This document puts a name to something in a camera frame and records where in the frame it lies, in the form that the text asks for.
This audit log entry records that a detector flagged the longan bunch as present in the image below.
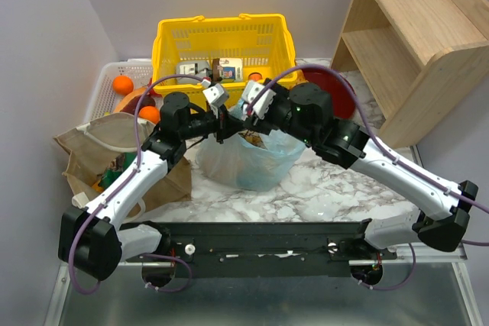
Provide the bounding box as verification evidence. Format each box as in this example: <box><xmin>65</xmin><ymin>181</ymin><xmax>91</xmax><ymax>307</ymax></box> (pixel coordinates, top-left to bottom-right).
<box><xmin>239</xmin><ymin>131</ymin><xmax>265</xmax><ymax>149</ymax></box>

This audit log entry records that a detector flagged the blue cartoon plastic bag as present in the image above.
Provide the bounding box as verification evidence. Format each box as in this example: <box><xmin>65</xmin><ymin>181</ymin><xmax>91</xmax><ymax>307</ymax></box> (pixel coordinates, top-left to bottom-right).
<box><xmin>196</xmin><ymin>130</ymin><xmax>306</xmax><ymax>192</ymax></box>

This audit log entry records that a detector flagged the brown jute tote bag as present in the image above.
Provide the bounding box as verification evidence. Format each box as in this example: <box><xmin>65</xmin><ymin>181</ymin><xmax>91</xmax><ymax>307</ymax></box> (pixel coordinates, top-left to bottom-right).
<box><xmin>54</xmin><ymin>113</ymin><xmax>192</xmax><ymax>221</ymax></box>

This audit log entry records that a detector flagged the orange yellow snack bag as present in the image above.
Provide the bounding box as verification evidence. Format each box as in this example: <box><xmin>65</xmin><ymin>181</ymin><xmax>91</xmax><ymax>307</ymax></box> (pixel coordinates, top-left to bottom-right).
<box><xmin>92</xmin><ymin>181</ymin><xmax>105</xmax><ymax>193</ymax></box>

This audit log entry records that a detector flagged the green snack bag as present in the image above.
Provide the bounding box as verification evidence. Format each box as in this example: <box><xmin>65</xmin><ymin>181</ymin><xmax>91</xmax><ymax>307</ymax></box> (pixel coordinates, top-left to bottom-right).
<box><xmin>98</xmin><ymin>153</ymin><xmax>137</xmax><ymax>189</ymax></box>

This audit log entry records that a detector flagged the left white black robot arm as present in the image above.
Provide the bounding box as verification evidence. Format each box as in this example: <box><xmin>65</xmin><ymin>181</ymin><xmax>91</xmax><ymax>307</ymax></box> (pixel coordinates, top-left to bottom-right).
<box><xmin>58</xmin><ymin>86</ymin><xmax>235</xmax><ymax>281</ymax></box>

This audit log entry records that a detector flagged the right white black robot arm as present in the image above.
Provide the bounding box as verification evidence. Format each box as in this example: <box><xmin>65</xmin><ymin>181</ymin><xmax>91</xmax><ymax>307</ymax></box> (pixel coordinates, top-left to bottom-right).
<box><xmin>242</xmin><ymin>81</ymin><xmax>477</xmax><ymax>252</ymax></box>

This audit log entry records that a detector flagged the small orange tangerine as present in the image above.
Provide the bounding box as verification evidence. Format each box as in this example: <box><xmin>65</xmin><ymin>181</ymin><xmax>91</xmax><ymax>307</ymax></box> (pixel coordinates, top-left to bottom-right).
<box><xmin>138</xmin><ymin>106</ymin><xmax>160</xmax><ymax>124</ymax></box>

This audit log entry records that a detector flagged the dark purple fruit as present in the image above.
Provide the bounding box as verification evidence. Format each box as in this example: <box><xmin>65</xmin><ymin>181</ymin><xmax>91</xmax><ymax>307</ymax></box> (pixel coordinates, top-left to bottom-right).
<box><xmin>121</xmin><ymin>95</ymin><xmax>157</xmax><ymax>115</ymax></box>

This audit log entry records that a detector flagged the red apple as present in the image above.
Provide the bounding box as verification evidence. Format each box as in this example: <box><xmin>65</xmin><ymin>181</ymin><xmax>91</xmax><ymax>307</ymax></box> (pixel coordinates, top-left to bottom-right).
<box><xmin>148</xmin><ymin>79</ymin><xmax>160</xmax><ymax>98</ymax></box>

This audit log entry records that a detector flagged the grey white box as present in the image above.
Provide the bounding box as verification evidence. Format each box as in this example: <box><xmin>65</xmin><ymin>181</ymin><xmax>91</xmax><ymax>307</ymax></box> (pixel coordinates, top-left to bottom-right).
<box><xmin>176</xmin><ymin>60</ymin><xmax>212</xmax><ymax>85</ymax></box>

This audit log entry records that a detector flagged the red bowl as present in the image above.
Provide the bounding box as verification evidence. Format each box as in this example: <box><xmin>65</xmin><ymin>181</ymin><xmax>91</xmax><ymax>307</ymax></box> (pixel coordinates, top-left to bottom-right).
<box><xmin>302</xmin><ymin>68</ymin><xmax>356</xmax><ymax>119</ymax></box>

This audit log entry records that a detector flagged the yellow plastic shopping basket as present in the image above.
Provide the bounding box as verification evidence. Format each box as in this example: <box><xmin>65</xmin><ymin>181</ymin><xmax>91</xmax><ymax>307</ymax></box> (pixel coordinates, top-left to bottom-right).
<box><xmin>151</xmin><ymin>13</ymin><xmax>298</xmax><ymax>111</ymax></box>

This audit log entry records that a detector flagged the orange fruit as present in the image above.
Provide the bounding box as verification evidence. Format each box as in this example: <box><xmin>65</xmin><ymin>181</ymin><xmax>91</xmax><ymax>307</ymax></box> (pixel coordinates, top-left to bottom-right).
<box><xmin>112</xmin><ymin>75</ymin><xmax>134</xmax><ymax>96</ymax></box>

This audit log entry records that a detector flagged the white perforated plastic tray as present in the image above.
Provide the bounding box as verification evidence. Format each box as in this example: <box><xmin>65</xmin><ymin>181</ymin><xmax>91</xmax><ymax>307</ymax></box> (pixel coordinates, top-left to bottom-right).
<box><xmin>83</xmin><ymin>59</ymin><xmax>153</xmax><ymax>122</ymax></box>

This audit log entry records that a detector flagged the wooden shelf unit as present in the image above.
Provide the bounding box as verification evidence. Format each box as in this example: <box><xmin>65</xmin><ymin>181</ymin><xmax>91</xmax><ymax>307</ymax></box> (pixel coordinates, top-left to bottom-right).
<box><xmin>332</xmin><ymin>0</ymin><xmax>488</xmax><ymax>148</ymax></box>

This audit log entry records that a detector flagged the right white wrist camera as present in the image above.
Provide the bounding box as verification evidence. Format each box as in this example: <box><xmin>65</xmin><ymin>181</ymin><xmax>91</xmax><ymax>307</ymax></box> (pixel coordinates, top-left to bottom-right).
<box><xmin>241</xmin><ymin>80</ymin><xmax>276</xmax><ymax>120</ymax></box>

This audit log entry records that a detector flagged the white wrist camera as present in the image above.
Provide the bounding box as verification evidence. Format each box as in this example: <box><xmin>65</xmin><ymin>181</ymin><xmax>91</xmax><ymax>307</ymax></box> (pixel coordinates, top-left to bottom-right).
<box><xmin>241</xmin><ymin>80</ymin><xmax>276</xmax><ymax>120</ymax></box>
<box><xmin>201</xmin><ymin>78</ymin><xmax>229</xmax><ymax>116</ymax></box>

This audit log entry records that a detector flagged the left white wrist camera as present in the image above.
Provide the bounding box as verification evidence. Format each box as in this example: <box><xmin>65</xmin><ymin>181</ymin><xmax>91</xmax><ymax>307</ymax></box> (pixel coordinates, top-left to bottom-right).
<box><xmin>201</xmin><ymin>78</ymin><xmax>229</xmax><ymax>116</ymax></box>

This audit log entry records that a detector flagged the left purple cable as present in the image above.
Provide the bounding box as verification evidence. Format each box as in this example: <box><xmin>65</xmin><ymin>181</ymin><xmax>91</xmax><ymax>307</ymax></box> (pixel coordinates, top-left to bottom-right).
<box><xmin>68</xmin><ymin>74</ymin><xmax>207</xmax><ymax>295</ymax></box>

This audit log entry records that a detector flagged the purple cable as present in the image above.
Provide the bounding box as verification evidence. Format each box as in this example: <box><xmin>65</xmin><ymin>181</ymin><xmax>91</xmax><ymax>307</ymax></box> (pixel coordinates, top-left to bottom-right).
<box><xmin>68</xmin><ymin>74</ymin><xmax>207</xmax><ymax>295</ymax></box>
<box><xmin>246</xmin><ymin>64</ymin><xmax>489</xmax><ymax>292</ymax></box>

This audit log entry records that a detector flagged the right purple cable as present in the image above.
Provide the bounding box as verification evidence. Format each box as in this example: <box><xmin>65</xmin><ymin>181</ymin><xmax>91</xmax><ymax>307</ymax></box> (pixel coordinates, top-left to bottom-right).
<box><xmin>246</xmin><ymin>64</ymin><xmax>489</xmax><ymax>292</ymax></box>

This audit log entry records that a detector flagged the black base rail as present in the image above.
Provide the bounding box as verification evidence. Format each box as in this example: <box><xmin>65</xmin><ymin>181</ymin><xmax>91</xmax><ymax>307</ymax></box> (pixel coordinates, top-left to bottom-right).
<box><xmin>142</xmin><ymin>222</ymin><xmax>397</xmax><ymax>279</ymax></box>

